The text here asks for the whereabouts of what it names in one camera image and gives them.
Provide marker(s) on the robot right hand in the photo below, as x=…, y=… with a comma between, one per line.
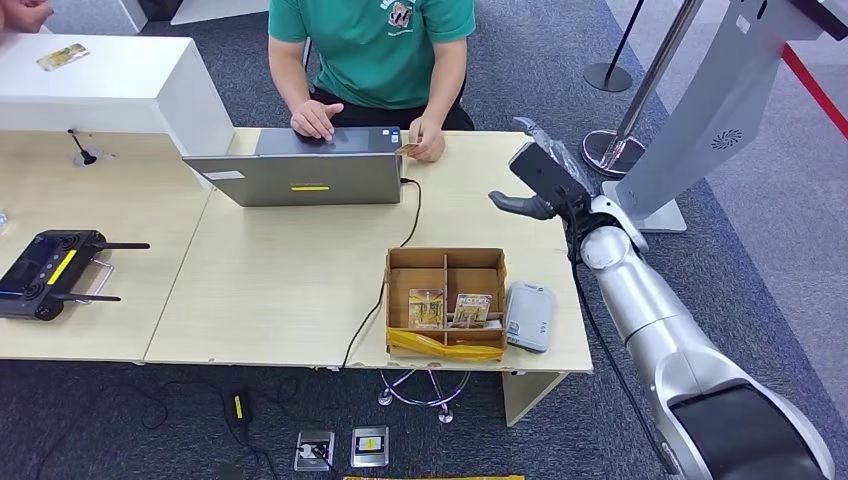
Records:
x=520, y=204

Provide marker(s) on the bystander's hand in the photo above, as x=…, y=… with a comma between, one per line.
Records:
x=26, y=13

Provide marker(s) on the person's left hand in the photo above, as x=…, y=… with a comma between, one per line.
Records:
x=427, y=139

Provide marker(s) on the person's right hand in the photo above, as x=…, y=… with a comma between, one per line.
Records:
x=314, y=119

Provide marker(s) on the ID card with autumn print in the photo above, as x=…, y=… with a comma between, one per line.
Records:
x=405, y=150

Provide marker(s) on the hotel room key card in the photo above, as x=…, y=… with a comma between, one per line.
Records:
x=472, y=309

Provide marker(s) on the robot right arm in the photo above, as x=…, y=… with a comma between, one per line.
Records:
x=662, y=311

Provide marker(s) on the person's right forearm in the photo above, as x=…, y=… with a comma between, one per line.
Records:
x=288, y=76

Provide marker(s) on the person's left forearm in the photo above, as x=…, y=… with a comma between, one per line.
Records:
x=440, y=86

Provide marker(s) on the yellow printed card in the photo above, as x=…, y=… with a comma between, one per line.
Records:
x=63, y=57

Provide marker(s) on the person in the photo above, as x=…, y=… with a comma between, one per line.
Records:
x=371, y=53

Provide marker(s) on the grey card reader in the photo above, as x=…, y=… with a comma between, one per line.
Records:
x=530, y=318

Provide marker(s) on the white card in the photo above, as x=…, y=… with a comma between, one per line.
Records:
x=493, y=324

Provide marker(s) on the golden room key card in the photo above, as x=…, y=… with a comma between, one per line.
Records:
x=426, y=309

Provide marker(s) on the grey laptop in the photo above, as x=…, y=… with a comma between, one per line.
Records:
x=298, y=177

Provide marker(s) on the cardboard box with dividers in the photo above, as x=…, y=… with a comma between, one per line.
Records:
x=474, y=264

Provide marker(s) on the white counter block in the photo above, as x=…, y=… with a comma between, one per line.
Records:
x=99, y=86

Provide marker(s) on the pale wooden desk leg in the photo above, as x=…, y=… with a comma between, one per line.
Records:
x=523, y=397

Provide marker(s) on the silver kiosk stand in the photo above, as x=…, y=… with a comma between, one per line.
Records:
x=702, y=112

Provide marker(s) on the chrome chair base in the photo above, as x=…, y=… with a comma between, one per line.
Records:
x=445, y=416

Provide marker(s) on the black remote controller with antennas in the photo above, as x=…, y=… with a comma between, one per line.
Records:
x=40, y=272

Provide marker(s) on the steel floor socket yellow sticker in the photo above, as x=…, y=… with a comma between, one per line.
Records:
x=370, y=447

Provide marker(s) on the black power adapter yellow label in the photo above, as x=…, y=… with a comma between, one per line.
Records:
x=238, y=407

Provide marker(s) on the red barrier belt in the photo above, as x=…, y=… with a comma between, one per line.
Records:
x=811, y=86

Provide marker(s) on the steel floor socket with plugs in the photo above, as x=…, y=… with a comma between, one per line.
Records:
x=313, y=452

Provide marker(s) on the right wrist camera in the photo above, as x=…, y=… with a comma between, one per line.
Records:
x=546, y=173

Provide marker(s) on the black stanchion post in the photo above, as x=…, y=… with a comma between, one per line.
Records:
x=607, y=77

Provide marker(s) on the chrome stanchion post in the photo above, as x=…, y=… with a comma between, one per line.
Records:
x=652, y=66

